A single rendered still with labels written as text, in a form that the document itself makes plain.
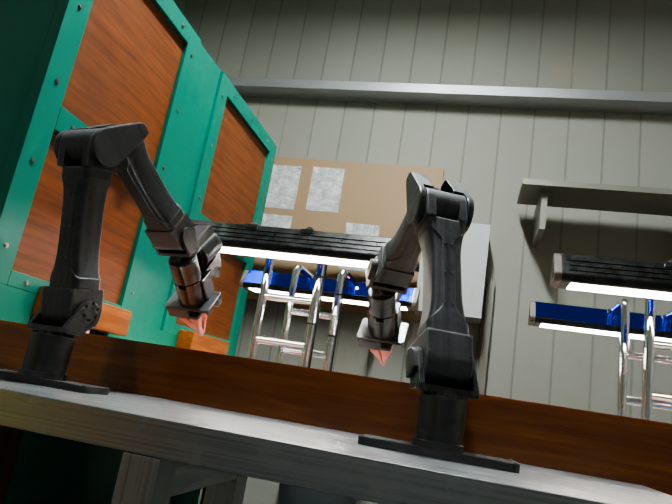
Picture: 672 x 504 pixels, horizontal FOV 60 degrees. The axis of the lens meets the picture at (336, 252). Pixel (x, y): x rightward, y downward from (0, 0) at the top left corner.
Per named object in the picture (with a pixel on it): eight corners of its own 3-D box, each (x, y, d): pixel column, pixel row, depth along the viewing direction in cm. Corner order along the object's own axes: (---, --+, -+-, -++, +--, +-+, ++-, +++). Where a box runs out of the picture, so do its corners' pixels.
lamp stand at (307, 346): (285, 410, 133) (317, 225, 144) (205, 396, 138) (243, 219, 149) (307, 411, 151) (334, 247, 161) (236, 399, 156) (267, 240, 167)
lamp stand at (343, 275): (326, 412, 170) (349, 266, 181) (262, 401, 175) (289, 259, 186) (340, 413, 188) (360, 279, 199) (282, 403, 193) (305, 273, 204)
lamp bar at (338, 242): (394, 263, 134) (398, 233, 136) (155, 239, 150) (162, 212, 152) (398, 271, 142) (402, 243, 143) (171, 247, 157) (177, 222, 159)
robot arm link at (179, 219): (169, 235, 120) (93, 103, 101) (205, 236, 116) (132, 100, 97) (137, 277, 112) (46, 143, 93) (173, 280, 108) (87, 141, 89)
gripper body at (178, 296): (180, 293, 128) (173, 266, 124) (223, 298, 125) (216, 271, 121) (166, 312, 123) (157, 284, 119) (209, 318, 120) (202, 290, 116)
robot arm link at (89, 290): (70, 326, 97) (91, 135, 99) (100, 331, 94) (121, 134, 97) (38, 327, 92) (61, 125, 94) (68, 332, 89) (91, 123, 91)
